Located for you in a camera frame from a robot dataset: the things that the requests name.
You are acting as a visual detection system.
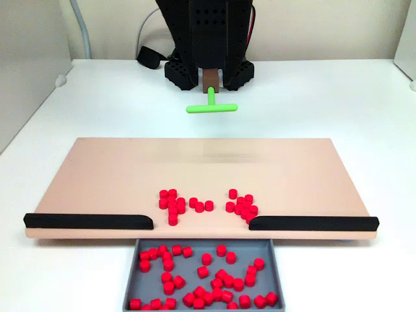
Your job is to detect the green T-shaped pusher tool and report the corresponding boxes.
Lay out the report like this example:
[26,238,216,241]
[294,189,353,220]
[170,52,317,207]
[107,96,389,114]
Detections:
[185,68,239,114]

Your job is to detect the beige flat board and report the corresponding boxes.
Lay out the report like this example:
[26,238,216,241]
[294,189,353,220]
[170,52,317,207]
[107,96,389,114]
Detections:
[25,136,378,242]

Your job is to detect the grey rectangular tray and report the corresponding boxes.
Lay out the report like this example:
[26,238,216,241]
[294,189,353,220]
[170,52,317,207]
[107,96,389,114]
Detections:
[122,238,287,312]

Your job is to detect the red white servo cable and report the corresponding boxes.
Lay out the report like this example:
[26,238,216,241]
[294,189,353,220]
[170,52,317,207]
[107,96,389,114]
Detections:
[248,6,257,45]

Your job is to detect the thin grey cable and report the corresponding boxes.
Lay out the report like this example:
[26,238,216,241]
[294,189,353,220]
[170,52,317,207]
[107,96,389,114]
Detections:
[135,8,160,61]

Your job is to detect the pale grey thick cable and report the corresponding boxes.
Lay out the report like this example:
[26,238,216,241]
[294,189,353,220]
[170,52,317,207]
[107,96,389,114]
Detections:
[68,0,93,60]

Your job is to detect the white enclosure side panel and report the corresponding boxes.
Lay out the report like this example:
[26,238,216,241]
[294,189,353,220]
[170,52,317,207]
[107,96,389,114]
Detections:
[393,0,416,82]
[0,0,73,154]

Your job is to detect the black rail strip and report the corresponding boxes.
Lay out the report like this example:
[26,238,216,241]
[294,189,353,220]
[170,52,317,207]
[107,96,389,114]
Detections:
[23,213,154,231]
[248,214,380,232]

